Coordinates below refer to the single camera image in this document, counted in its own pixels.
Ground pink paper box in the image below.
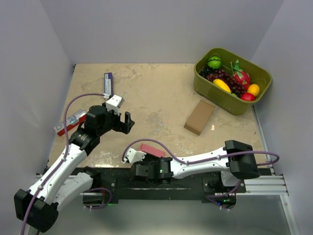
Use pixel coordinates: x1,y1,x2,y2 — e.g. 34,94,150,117
139,143,165,158

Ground yellow toy mango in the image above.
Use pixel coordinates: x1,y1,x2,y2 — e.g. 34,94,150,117
213,79,231,93

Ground red white toothpaste box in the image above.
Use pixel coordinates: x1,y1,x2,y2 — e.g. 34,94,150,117
53,109,87,136

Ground red toy apple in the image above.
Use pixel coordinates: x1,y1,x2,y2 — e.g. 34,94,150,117
241,93,255,102

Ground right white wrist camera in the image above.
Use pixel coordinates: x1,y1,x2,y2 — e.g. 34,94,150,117
122,147,146,164

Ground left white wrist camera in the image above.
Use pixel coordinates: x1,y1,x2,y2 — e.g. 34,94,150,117
105,95,124,116

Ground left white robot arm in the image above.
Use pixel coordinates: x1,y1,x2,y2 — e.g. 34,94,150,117
14,103,134,235

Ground green toy watermelon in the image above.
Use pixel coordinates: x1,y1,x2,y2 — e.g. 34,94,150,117
207,56,222,69

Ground aluminium frame rail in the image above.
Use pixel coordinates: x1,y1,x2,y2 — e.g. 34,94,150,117
30,107,291,204

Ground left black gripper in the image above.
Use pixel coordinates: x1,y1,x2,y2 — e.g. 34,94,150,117
97,102,134,136

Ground red toy dragon fruit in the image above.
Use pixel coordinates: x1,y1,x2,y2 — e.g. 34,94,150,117
230,60,250,91

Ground brown cardboard box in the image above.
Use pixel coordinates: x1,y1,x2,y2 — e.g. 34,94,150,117
184,100,215,136

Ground olive green plastic bin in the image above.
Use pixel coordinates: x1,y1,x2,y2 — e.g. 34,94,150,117
193,48,272,115

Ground dark purple toy grapes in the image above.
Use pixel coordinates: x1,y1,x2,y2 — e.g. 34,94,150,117
200,68,246,98

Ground orange toy lemon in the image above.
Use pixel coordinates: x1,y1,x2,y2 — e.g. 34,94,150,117
247,84,260,97

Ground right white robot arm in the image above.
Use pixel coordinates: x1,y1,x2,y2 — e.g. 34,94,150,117
125,140,260,192

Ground purple toothpaste box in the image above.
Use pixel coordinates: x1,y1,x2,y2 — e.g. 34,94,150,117
104,72,114,97

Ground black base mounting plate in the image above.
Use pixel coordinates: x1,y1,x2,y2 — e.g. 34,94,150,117
71,167,246,206

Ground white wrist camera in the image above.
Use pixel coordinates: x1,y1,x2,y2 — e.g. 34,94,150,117
105,95,124,116
122,147,146,164

